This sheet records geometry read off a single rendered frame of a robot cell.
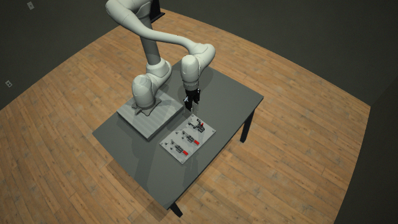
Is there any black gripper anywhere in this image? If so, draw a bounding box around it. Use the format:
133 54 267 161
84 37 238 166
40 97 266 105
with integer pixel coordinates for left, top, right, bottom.
183 88 201 115

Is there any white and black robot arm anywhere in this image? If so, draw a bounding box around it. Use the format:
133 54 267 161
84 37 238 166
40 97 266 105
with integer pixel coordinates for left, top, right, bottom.
105 0 215 116

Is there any black toggle clamp with red handle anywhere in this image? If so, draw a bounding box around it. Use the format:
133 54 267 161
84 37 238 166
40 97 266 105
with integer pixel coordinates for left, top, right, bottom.
197 119 205 133

